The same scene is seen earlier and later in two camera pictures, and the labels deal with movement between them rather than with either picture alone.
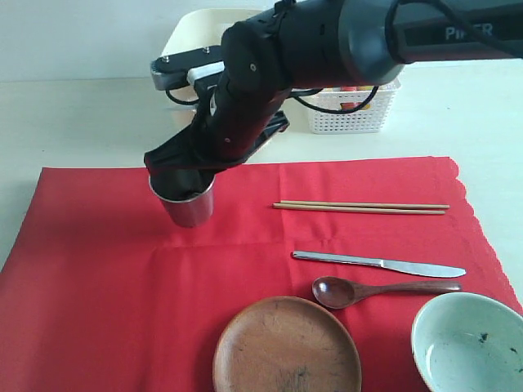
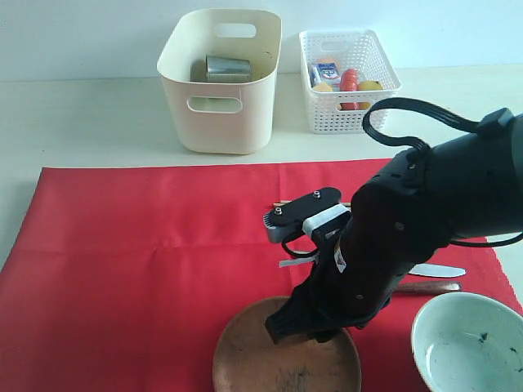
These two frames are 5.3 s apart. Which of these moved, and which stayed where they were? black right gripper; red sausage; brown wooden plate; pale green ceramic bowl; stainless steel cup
Moved: stainless steel cup; black right gripper
Stayed: brown wooden plate; red sausage; pale green ceramic bowl
